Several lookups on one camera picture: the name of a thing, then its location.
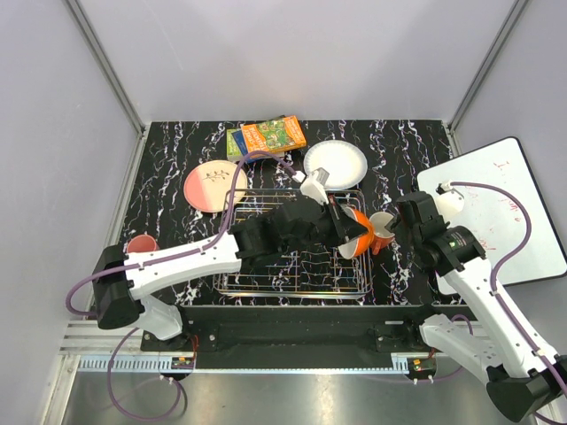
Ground pink cream floral plate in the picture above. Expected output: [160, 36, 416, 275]
[183, 160, 237, 213]

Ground white dry erase board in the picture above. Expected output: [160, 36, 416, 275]
[417, 137, 566, 285]

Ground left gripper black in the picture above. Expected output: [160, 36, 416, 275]
[282, 196, 368, 256]

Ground blue book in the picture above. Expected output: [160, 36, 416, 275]
[232, 130, 249, 161]

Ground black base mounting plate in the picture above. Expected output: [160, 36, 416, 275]
[139, 305, 454, 370]

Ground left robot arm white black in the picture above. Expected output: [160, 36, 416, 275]
[92, 196, 369, 351]

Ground steel wire dish rack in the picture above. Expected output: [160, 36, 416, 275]
[213, 188, 372, 299]

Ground green book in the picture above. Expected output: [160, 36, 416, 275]
[226, 128, 242, 162]

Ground white paper plate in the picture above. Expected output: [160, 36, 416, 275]
[303, 140, 368, 190]

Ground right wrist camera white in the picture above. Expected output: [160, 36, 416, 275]
[434, 181, 464, 220]

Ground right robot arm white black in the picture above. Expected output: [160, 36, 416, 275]
[386, 191, 566, 422]

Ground orange bowl white inside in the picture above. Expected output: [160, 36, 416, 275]
[338, 205, 374, 259]

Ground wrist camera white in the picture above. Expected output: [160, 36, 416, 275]
[291, 167, 329, 205]
[434, 181, 464, 220]

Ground pink plastic cup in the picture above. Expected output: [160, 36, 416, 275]
[126, 234, 159, 253]

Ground orange ceramic mug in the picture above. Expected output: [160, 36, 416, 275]
[369, 212, 394, 255]

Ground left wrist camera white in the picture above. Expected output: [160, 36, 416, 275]
[291, 167, 329, 205]

